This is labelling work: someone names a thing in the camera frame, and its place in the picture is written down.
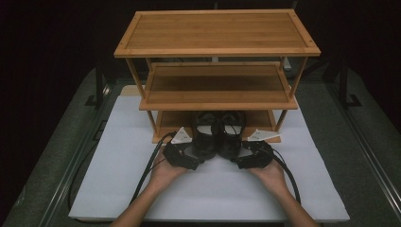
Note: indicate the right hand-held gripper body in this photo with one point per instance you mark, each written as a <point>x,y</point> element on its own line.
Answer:
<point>258,156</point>

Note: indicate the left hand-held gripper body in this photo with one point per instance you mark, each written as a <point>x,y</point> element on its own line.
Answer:
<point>181,156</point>

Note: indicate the black leather shoe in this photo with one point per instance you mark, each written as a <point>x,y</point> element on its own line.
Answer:
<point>205,142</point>
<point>231,143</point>

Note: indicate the wooden three-tier shoe rack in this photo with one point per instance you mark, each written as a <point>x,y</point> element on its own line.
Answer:
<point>216,34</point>

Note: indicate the person's left hand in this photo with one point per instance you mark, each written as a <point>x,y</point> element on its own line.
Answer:
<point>164,175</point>

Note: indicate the person's right hand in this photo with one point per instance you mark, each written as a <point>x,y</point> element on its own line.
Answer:
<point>272,178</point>

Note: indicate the white table mat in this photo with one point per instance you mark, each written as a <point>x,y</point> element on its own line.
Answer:
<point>214,192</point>

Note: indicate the black metal stand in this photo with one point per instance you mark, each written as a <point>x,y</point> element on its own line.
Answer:
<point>99,85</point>
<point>345,85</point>

